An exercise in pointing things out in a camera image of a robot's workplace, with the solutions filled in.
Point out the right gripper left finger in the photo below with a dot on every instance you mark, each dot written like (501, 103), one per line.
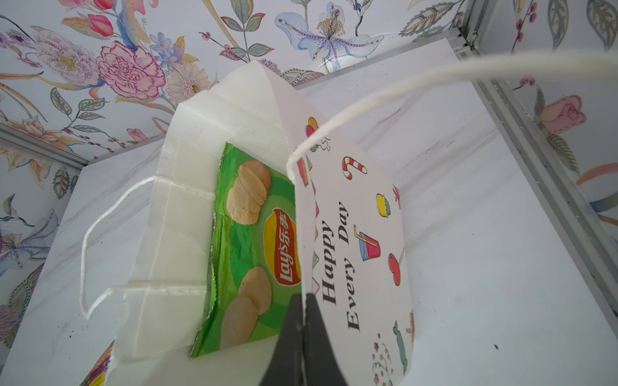
(286, 364)

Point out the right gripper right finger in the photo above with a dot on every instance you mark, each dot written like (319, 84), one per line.
(320, 365)

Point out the orange Fox's candy bag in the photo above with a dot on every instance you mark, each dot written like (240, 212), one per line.
(97, 375)

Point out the aluminium frame post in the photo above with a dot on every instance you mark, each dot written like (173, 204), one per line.
(36, 146)
(564, 129)

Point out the right aluminium frame post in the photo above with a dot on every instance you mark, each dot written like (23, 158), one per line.
(564, 129)

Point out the left aluminium frame post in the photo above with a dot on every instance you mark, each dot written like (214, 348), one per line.
(36, 146)

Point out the green Lays chips bag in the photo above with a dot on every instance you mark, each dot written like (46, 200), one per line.
(255, 268)

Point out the white paper bag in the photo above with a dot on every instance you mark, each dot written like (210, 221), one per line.
(501, 308)

